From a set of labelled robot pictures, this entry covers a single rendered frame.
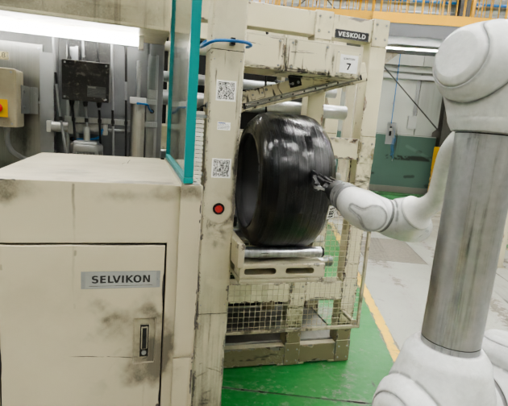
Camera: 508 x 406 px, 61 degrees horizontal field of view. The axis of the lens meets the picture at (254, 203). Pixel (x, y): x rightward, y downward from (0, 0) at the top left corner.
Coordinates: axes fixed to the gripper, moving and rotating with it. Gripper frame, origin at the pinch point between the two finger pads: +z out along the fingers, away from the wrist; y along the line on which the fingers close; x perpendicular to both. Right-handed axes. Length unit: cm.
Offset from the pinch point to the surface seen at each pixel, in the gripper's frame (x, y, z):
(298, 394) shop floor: 129, -25, 34
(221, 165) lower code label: 3.2, 30.1, 22.4
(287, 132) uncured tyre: -12.6, 8.1, 14.2
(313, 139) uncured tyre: -10.9, -1.6, 12.0
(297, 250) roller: 33.8, -1.4, 10.5
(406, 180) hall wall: 201, -589, 766
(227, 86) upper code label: -26.0, 29.5, 26.6
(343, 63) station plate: -40, -29, 55
